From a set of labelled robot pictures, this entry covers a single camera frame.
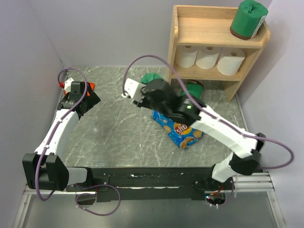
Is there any green roll back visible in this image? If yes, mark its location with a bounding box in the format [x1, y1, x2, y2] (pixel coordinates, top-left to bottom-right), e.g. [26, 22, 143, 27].
[140, 73, 162, 85]

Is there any white paper towel roll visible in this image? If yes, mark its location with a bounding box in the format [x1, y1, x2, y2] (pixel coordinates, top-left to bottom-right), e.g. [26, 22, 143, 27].
[217, 47, 245, 76]
[195, 46, 221, 70]
[174, 45, 198, 68]

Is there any green paper towel roll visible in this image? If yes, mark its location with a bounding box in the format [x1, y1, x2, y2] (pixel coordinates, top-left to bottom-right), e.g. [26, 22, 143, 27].
[230, 0, 268, 40]

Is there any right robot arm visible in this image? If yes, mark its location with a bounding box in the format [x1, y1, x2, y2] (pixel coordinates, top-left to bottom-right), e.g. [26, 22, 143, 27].
[124, 78, 264, 190]

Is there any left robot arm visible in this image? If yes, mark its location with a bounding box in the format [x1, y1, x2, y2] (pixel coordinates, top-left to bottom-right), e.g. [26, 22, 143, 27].
[22, 79, 100, 191]

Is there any wooden two-tier shelf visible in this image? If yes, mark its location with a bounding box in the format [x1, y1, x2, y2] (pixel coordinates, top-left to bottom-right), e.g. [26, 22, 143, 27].
[165, 4, 271, 103]

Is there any orange razor package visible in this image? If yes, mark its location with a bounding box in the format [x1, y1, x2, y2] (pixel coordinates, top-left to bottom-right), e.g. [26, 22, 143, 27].
[86, 82, 95, 96]

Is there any blue Lays chips bag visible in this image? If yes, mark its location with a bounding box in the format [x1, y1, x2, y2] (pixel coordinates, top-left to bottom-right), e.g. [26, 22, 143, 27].
[152, 111, 204, 149]

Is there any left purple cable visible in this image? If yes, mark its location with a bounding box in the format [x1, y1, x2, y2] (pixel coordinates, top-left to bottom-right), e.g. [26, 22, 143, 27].
[35, 67, 122, 216]

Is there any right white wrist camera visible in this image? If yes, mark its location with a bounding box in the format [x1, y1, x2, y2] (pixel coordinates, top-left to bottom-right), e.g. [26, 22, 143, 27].
[122, 78, 145, 103]

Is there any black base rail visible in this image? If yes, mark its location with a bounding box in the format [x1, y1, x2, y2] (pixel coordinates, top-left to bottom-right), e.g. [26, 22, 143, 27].
[66, 167, 234, 202]

